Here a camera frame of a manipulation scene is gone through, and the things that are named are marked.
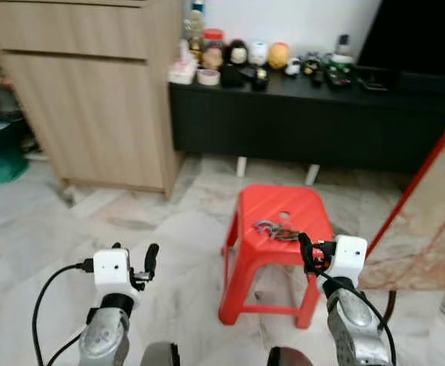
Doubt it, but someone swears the white pink box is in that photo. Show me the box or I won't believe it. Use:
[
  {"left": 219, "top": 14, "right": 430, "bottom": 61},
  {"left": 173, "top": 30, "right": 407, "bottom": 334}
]
[{"left": 167, "top": 59, "right": 200, "bottom": 85}]

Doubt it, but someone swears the small white toy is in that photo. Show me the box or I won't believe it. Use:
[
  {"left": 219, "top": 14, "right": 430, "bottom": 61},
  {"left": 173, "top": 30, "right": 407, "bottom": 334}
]
[{"left": 285, "top": 57, "right": 303, "bottom": 76}]

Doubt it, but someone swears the key bunch with purple carabiner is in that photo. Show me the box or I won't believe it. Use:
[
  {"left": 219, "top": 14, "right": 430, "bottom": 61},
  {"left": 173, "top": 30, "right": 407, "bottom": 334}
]
[{"left": 253, "top": 220, "right": 303, "bottom": 243}]

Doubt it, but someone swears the white round figurine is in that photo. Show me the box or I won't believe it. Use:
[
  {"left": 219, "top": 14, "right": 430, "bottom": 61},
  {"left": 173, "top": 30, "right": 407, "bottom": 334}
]
[{"left": 249, "top": 40, "right": 269, "bottom": 67}]

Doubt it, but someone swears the dark metal table leg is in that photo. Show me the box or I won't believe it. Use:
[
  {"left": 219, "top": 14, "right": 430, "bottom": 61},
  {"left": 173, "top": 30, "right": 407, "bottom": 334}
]
[{"left": 382, "top": 290, "right": 398, "bottom": 326}]

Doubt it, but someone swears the grey robot leg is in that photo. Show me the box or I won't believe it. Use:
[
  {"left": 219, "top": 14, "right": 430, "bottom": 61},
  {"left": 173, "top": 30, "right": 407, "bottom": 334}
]
[
  {"left": 139, "top": 342, "right": 181, "bottom": 366},
  {"left": 266, "top": 347, "right": 315, "bottom": 366}
]

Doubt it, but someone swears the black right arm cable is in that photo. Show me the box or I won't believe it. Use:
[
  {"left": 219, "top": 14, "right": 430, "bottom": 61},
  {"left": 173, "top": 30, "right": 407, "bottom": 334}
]
[{"left": 314, "top": 259, "right": 398, "bottom": 366}]

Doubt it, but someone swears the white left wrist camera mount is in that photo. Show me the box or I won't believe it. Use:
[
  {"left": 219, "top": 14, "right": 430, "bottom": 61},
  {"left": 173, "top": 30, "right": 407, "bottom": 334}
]
[{"left": 93, "top": 248, "right": 136, "bottom": 295}]

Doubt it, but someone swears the black low sideboard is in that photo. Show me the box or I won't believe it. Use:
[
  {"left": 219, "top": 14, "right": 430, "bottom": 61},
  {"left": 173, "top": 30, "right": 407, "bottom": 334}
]
[{"left": 168, "top": 71, "right": 445, "bottom": 175}]

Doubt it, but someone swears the dark-haired round figurine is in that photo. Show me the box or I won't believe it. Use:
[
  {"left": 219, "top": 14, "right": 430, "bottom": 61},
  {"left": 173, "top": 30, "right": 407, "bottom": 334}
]
[{"left": 226, "top": 39, "right": 250, "bottom": 68}]

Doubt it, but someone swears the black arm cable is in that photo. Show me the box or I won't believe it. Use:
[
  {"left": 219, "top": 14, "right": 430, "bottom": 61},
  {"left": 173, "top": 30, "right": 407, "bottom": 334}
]
[
  {"left": 314, "top": 259, "right": 398, "bottom": 366},
  {"left": 31, "top": 259, "right": 95, "bottom": 366}
]

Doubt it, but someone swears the black television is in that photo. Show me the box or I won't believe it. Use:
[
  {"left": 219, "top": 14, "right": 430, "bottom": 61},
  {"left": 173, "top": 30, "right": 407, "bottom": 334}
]
[{"left": 357, "top": 0, "right": 445, "bottom": 78}]

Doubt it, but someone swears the jar with red lid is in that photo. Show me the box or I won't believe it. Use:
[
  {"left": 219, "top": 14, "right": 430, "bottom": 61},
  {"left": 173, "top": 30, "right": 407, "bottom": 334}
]
[{"left": 202, "top": 28, "right": 226, "bottom": 70}]

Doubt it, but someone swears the grey left robot leg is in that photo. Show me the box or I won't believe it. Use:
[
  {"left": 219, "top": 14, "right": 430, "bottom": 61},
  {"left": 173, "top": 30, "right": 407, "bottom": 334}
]
[{"left": 139, "top": 342, "right": 181, "bottom": 366}]

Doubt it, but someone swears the grey right robot leg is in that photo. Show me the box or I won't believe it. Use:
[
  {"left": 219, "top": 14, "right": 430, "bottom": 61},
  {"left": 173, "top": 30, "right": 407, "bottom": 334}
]
[{"left": 266, "top": 347, "right": 315, "bottom": 366}]

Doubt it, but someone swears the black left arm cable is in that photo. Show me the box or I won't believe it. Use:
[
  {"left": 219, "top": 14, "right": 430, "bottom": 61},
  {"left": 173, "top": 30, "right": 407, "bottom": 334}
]
[{"left": 31, "top": 259, "right": 95, "bottom": 366}]

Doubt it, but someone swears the green black toy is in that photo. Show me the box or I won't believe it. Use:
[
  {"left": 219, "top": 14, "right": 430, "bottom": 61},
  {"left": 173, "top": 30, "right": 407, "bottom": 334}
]
[{"left": 325, "top": 64, "right": 354, "bottom": 87}]

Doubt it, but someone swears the white bottle with dark cap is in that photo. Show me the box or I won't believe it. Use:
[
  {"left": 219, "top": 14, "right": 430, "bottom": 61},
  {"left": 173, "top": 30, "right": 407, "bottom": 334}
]
[{"left": 331, "top": 34, "right": 355, "bottom": 66}]

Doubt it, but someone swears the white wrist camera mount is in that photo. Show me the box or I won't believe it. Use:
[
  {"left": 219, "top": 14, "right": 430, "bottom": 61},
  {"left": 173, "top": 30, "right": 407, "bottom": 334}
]
[
  {"left": 93, "top": 248, "right": 136, "bottom": 295},
  {"left": 331, "top": 236, "right": 369, "bottom": 280}
]

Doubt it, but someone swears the flat black device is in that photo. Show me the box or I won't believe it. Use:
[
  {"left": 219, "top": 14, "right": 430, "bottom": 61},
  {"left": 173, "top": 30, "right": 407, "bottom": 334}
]
[{"left": 357, "top": 68, "right": 392, "bottom": 93}]

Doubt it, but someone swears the yellow round figurine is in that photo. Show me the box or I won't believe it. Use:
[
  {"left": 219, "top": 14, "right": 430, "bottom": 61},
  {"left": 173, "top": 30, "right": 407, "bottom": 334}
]
[{"left": 268, "top": 42, "right": 291, "bottom": 70}]

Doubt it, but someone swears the green plastic bin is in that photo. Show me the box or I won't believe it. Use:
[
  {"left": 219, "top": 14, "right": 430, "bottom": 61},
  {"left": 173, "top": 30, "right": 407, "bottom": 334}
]
[{"left": 0, "top": 120, "right": 30, "bottom": 185}]

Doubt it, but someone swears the white tape roll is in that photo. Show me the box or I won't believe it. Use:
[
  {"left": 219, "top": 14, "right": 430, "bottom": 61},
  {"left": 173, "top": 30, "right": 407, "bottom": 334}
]
[{"left": 197, "top": 69, "right": 221, "bottom": 87}]

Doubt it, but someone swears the light wooden cabinet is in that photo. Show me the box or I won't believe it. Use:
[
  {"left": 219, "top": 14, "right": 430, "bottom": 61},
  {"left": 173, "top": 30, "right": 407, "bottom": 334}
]
[{"left": 0, "top": 0, "right": 184, "bottom": 201}]

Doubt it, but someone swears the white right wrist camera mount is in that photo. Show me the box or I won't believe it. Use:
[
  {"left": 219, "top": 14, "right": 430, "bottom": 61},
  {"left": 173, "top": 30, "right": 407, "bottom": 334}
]
[{"left": 331, "top": 236, "right": 369, "bottom": 280}]

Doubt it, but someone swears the red plastic stool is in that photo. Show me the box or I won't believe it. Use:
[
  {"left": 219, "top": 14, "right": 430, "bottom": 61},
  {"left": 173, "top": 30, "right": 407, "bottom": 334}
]
[{"left": 218, "top": 185, "right": 335, "bottom": 330}]

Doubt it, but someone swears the marble table with red edge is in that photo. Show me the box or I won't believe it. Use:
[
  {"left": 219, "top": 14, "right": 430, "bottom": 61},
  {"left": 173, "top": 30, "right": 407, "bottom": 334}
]
[{"left": 357, "top": 103, "right": 445, "bottom": 293}]

